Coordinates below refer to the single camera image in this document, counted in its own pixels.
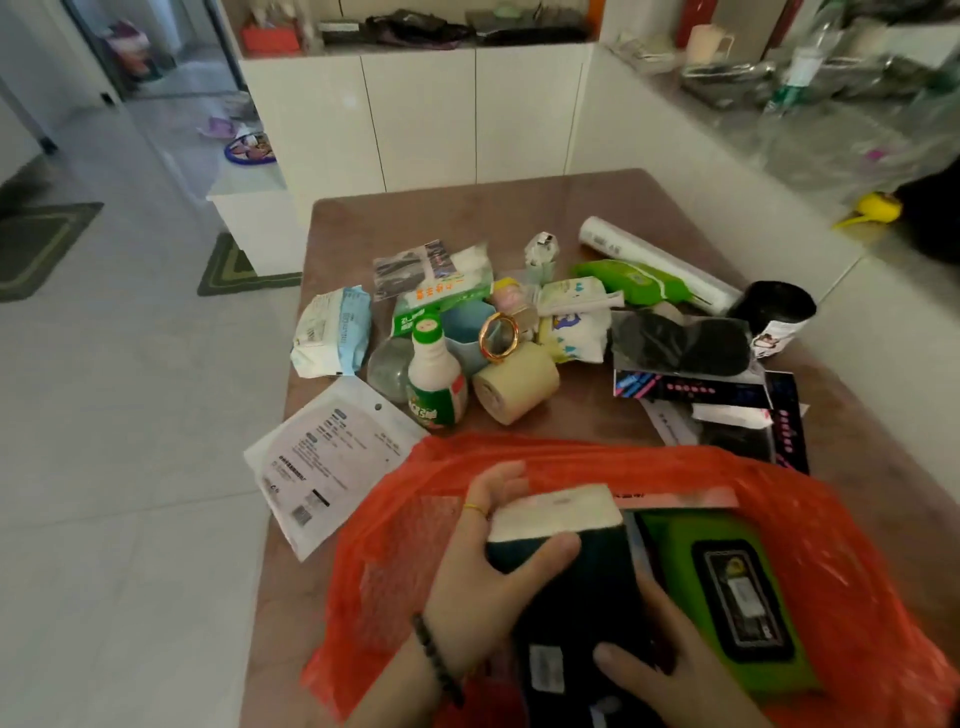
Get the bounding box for person's left hand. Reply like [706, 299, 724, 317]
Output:
[422, 460, 583, 681]

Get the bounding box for person's right hand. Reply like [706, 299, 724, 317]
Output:
[592, 573, 775, 728]

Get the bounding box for dark teal tissue pack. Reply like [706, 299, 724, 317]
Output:
[485, 483, 670, 728]

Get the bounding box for person's left forearm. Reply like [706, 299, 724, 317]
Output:
[343, 630, 460, 728]

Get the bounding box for green wipes pack black label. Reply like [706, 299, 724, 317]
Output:
[636, 508, 823, 700]

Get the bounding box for beige tape roll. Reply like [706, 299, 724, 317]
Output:
[471, 341, 562, 428]

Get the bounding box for white paper card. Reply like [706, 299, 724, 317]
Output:
[637, 397, 703, 448]

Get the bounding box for white bottle green cap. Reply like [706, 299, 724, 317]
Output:
[405, 315, 471, 431]

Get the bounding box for black packet pink print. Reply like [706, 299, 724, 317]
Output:
[612, 368, 774, 411]
[764, 370, 812, 476]

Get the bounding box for plain black packet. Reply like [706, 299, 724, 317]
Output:
[697, 423, 778, 463]

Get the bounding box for gold bangle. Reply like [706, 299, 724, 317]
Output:
[477, 311, 523, 366]

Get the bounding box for white paper strip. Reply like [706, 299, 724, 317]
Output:
[690, 402, 774, 431]

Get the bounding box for white cartoon print wipes pack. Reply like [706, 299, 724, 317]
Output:
[535, 275, 626, 366]

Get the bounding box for white flat mask packet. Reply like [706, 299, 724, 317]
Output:
[243, 375, 430, 564]

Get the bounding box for black eye mask clear packet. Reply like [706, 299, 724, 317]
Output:
[610, 308, 756, 381]

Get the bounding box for blue plastic cup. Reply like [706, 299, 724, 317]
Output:
[440, 300, 501, 377]

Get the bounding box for orange plastic bag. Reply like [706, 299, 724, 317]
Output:
[300, 431, 960, 728]

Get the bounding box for clear round glass lid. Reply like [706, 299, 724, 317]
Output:
[365, 335, 418, 407]

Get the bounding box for small pink yellow toy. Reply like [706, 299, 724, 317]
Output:
[490, 277, 538, 332]

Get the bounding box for green and white packet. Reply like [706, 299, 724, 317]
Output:
[390, 243, 497, 339]

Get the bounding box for white and blue wipes packet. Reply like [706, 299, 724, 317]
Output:
[289, 285, 373, 381]

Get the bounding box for white plastic film roll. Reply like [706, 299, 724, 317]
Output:
[576, 215, 744, 317]

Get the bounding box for clear packet dark contents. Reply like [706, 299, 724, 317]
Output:
[372, 239, 459, 303]

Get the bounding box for black cup white label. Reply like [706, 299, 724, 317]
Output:
[726, 280, 819, 360]

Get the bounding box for white counter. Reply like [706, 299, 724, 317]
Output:
[568, 43, 960, 505]

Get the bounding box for green striped doormat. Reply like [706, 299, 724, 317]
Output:
[195, 231, 303, 298]

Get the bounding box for white cabinet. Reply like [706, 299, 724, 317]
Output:
[238, 42, 595, 220]

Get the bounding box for yellow plastic toy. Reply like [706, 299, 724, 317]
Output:
[831, 190, 904, 231]

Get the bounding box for purple round plate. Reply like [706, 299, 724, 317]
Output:
[222, 132, 278, 167]

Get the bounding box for metal tray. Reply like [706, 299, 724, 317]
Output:
[678, 59, 780, 108]

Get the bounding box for large black object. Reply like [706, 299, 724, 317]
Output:
[895, 156, 960, 265]

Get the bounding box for clear plastic bag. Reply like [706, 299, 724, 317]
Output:
[753, 82, 960, 200]

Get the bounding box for black flat bag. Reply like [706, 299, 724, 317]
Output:
[468, 6, 591, 47]

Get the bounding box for beige mug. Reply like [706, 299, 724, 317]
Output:
[685, 23, 735, 66]

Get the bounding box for clear bottle green label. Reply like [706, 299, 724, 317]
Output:
[764, 11, 841, 115]

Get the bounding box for red bottle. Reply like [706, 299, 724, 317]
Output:
[674, 0, 719, 51]

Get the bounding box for red box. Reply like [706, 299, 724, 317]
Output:
[239, 21, 303, 58]

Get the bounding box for dark green floor mat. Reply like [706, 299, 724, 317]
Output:
[0, 200, 105, 304]

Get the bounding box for black beaded bracelet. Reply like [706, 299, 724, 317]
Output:
[411, 613, 467, 710]

